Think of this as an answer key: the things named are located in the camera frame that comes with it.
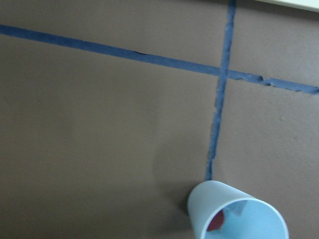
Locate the red strawberry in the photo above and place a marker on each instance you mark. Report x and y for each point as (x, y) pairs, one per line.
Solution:
(217, 222)

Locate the light blue plastic cup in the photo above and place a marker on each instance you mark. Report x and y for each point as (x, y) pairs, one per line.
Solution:
(246, 217)

